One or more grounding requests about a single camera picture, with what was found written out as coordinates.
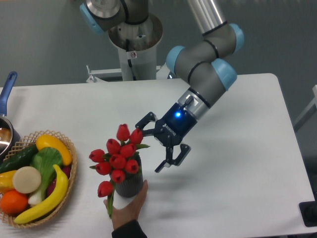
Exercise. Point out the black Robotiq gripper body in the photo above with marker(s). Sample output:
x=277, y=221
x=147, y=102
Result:
x=172, y=127

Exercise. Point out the purple vegetable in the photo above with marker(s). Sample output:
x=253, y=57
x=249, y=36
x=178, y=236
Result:
x=67, y=171

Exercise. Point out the dark sleeved forearm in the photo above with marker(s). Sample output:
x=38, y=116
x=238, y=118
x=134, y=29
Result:
x=131, y=229

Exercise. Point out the green cucumber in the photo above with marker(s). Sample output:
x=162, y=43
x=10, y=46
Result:
x=20, y=159

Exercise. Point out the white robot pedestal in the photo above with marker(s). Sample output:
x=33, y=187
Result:
x=137, y=48

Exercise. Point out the blue handled saucepan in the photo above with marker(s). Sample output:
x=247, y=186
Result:
x=8, y=135

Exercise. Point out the yellow banana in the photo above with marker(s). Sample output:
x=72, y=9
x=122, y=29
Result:
x=49, y=203

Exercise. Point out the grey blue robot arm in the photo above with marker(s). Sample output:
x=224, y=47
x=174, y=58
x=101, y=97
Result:
x=202, y=66

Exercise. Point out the person's hand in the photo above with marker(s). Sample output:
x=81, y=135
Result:
x=130, y=212

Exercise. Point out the dark grey ribbed vase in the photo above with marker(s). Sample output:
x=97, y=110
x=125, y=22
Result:
x=132, y=184

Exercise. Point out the black device at edge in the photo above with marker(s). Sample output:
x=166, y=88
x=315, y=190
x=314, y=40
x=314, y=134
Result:
x=309, y=213

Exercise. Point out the white frame at right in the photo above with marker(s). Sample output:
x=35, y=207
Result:
x=307, y=112

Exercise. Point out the yellow bell pepper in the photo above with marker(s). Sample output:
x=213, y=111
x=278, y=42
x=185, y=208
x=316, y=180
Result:
x=6, y=181

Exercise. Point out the woven wicker basket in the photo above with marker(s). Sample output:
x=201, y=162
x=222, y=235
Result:
x=28, y=141

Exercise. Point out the red tulip bouquet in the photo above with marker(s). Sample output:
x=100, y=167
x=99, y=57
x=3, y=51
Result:
x=119, y=160

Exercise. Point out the beige round slice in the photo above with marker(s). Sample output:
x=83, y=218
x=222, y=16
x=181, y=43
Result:
x=26, y=179

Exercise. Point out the green bok choy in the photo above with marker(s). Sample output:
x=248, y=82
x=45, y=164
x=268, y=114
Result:
x=43, y=161

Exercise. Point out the orange fruit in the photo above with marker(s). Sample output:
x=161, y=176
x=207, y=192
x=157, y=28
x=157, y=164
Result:
x=14, y=202

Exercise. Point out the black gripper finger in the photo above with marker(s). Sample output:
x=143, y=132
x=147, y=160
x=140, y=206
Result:
x=169, y=160
x=149, y=117

